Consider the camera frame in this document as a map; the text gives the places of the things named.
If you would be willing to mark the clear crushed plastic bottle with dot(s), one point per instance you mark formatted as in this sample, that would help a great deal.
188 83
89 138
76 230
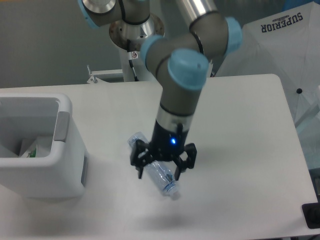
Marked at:
163 179

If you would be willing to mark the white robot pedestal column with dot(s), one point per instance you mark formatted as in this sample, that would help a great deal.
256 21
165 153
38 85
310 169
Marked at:
129 38

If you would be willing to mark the black device at table edge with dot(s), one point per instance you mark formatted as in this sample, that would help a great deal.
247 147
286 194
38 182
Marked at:
311 212

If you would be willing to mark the white grey trash can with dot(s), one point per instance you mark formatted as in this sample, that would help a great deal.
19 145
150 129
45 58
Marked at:
62 173

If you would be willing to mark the clear plastic wrapper green print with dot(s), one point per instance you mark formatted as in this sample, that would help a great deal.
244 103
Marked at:
39 147

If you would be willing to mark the white umbrella with lettering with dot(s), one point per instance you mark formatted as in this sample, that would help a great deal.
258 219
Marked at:
286 44

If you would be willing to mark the white metal base frame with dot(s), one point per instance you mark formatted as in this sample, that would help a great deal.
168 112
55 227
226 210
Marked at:
133 70

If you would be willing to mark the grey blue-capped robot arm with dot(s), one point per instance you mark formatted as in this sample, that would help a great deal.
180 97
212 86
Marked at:
180 65

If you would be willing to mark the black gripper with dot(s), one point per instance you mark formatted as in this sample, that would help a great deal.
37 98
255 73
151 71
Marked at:
166 146

